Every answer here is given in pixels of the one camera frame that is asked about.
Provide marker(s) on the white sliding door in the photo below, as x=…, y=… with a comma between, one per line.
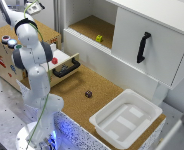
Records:
x=158, y=63

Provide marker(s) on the wooden drawer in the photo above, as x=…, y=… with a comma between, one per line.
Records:
x=63, y=60

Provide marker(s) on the blue button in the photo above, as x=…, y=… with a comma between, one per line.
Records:
x=12, y=42

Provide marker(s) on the red button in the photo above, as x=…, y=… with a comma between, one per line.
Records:
x=5, y=38

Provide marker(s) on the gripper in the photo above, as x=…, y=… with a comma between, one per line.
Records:
x=34, y=8

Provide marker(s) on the white plastic box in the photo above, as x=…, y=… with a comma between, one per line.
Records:
x=125, y=120

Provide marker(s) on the white cabinet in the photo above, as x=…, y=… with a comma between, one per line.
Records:
x=92, y=53

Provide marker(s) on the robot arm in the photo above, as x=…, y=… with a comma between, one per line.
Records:
x=37, y=83

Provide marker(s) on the yellow block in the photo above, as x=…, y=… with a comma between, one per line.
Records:
x=99, y=38

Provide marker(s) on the green button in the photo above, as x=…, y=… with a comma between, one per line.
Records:
x=18, y=47

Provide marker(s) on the purple block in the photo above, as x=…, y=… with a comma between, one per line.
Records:
x=88, y=94

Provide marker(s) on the wooden drawer box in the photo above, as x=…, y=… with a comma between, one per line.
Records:
x=2, y=68

